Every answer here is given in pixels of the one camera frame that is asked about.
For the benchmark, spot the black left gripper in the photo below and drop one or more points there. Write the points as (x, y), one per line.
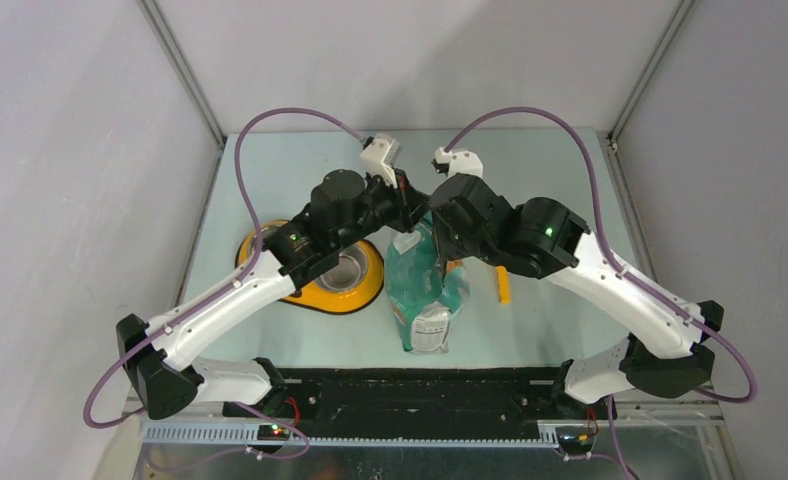
(408, 203)

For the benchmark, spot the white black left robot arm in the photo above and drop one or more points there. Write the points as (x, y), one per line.
(162, 357)

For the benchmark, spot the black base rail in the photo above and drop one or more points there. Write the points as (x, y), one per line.
(304, 395)

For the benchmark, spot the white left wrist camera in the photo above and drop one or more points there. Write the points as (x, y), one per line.
(379, 156)

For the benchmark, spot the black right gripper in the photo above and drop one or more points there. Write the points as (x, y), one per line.
(445, 249)

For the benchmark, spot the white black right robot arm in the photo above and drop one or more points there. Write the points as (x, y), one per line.
(663, 355)

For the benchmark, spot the yellow plastic scoop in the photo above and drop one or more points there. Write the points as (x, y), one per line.
(503, 285)

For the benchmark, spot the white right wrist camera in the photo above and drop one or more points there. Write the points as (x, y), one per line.
(457, 161)

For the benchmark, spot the green white pet food bag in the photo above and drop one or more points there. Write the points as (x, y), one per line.
(425, 291)

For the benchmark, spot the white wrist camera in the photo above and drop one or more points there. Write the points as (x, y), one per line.
(457, 161)
(379, 156)

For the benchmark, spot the yellow double pet bowl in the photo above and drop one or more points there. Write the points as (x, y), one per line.
(352, 285)

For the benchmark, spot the aluminium frame rail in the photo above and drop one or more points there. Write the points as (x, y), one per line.
(407, 428)

